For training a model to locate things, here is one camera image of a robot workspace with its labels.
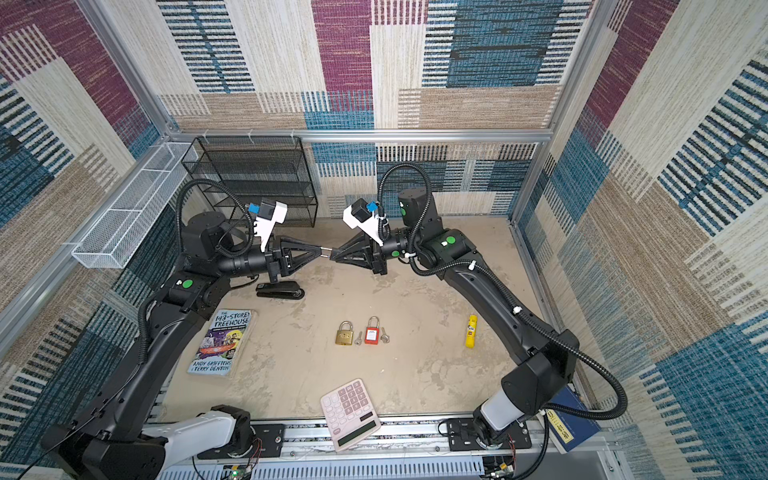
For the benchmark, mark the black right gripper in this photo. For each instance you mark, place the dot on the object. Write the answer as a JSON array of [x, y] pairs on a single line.
[[373, 258]]

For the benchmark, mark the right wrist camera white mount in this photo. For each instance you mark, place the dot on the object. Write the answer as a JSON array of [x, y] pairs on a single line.
[[365, 216]]

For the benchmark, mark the pink calculator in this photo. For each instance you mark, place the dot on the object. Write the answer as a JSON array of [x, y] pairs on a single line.
[[349, 414]]

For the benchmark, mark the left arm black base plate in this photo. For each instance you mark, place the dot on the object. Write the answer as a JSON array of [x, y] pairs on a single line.
[[260, 440]]

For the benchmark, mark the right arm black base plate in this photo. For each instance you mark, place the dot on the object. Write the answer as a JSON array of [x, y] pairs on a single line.
[[469, 434]]

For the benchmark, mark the white wire mesh basket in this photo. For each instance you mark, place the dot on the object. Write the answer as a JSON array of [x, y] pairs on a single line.
[[117, 234]]

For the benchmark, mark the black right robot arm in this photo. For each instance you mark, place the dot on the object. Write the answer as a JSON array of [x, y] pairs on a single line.
[[545, 358]]

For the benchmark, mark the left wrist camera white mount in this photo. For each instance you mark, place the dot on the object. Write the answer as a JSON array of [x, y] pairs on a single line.
[[266, 216]]

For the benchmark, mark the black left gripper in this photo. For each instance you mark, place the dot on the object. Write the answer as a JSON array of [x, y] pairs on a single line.
[[278, 256]]

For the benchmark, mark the treehouse paperback book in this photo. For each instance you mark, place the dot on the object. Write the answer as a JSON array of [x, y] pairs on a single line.
[[218, 351]]

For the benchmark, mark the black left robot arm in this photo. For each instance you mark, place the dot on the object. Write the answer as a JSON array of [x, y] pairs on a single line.
[[108, 440]]

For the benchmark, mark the brass padlock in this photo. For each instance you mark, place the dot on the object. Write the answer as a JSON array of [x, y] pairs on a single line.
[[345, 334]]

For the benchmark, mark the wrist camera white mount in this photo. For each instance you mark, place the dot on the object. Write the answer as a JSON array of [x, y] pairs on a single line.
[[266, 216], [365, 216]]

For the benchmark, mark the black stapler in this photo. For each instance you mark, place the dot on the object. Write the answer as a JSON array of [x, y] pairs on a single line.
[[287, 290]]

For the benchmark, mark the red safety padlock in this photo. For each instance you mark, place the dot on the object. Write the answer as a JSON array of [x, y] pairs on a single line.
[[372, 331]]

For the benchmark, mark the black wire shelf rack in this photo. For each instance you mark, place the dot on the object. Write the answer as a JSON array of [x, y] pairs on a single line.
[[257, 168]]

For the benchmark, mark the red padlock silver key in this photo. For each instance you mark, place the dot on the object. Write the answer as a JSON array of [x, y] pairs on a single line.
[[383, 337]]

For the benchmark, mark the dark blue hardcover book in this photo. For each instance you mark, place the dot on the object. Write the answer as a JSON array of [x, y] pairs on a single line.
[[567, 432]]

